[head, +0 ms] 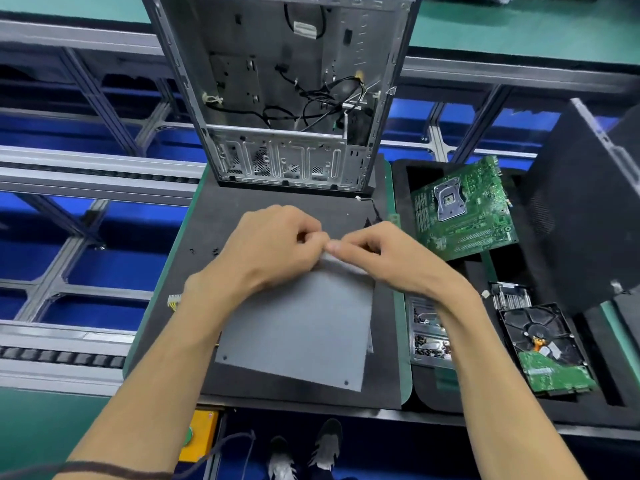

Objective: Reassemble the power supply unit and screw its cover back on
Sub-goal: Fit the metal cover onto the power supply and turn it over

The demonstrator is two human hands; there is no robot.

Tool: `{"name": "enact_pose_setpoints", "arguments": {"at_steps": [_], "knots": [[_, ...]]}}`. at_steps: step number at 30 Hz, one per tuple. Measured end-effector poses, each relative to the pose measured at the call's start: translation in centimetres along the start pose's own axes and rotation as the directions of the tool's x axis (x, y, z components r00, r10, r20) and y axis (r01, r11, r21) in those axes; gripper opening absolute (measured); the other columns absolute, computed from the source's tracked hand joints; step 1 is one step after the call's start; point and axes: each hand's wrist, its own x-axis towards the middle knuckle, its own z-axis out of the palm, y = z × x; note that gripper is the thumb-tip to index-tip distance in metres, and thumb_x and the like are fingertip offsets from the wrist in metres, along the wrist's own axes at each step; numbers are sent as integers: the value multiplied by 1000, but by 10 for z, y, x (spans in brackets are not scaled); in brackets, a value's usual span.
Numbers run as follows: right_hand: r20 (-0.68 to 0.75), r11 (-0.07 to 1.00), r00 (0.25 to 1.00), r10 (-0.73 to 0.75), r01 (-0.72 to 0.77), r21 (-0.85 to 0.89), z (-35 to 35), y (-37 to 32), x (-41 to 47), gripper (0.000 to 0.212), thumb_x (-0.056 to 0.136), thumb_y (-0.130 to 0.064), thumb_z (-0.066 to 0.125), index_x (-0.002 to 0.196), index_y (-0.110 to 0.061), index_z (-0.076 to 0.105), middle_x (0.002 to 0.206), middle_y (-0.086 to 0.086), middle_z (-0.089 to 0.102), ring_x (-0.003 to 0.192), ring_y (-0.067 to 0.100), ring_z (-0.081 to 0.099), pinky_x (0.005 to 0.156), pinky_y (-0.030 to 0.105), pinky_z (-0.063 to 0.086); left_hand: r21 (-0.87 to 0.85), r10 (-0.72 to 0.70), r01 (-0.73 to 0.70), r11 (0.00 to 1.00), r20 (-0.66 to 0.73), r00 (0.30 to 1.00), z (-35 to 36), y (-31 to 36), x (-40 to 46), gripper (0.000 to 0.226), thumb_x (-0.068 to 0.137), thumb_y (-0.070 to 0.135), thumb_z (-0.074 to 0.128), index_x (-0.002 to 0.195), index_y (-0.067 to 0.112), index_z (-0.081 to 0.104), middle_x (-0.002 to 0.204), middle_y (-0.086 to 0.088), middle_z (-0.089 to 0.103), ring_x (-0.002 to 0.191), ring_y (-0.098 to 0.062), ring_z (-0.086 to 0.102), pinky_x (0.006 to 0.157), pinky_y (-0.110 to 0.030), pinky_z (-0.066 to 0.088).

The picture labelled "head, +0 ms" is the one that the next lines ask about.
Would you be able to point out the person's right hand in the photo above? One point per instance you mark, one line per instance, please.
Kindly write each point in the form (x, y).
(395, 260)

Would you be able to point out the person's left hand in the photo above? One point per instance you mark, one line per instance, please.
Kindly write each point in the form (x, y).
(262, 247)

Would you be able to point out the power supply metal base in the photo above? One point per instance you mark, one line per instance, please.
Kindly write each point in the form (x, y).
(347, 263)

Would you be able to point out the grey power supply cover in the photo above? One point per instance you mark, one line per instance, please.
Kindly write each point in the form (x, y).
(300, 335)

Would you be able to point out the person's left forearm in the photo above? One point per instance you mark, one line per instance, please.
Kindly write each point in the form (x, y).
(140, 395)

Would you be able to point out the person's right forearm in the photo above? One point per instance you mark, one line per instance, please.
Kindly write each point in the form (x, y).
(510, 395)

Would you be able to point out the person's right shoe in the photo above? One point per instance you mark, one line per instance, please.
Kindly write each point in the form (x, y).
(325, 443)

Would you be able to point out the person's shoe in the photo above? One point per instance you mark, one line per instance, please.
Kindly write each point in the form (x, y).
(325, 443)
(281, 460)

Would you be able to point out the person's left shoe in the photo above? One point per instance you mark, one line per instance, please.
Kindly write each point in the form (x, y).
(281, 460)

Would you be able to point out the black foam work mat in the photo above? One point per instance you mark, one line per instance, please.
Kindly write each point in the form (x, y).
(215, 210)

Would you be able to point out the clear plastic screw tray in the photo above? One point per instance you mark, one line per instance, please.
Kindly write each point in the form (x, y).
(428, 340)

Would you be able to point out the green motherboard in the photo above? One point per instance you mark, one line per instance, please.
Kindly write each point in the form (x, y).
(470, 210)

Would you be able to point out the silver heatsink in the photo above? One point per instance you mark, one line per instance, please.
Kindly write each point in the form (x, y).
(508, 295)

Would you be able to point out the silver computer tower chassis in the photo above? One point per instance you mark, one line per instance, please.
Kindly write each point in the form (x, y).
(280, 105)

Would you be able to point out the black hard disk drive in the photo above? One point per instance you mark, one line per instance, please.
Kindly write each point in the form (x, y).
(545, 350)

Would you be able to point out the yellow button box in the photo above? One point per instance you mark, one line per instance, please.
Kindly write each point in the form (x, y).
(198, 435)

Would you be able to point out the black foam parts tray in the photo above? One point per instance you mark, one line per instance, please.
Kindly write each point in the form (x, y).
(590, 195)

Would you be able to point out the aluminium conveyor frame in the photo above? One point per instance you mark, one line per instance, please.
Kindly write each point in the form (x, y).
(80, 175)

